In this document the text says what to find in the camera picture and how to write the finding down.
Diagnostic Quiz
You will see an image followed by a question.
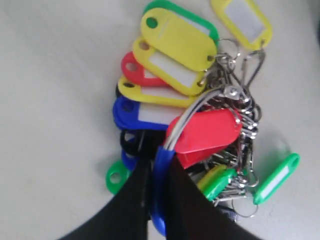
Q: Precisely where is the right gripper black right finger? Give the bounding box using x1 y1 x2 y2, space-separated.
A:
165 157 259 240

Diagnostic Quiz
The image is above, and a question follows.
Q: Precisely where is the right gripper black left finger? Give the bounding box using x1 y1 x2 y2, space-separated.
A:
61 159 152 240

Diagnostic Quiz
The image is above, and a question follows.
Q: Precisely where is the metal key rings cluster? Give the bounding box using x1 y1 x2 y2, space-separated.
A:
105 0 300 238

